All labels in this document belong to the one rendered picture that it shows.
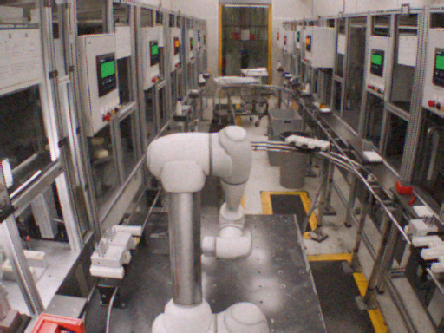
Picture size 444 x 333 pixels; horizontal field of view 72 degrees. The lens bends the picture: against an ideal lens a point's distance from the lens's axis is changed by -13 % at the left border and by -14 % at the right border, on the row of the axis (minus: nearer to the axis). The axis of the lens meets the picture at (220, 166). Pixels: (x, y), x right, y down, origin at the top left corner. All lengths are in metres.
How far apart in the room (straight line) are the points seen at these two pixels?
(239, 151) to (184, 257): 0.37
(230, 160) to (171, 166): 0.17
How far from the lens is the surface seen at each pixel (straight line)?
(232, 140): 1.02
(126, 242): 1.58
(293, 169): 4.09
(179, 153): 1.03
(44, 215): 1.67
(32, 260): 1.56
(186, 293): 1.14
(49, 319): 1.24
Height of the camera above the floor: 1.79
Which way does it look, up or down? 22 degrees down
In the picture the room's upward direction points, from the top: straight up
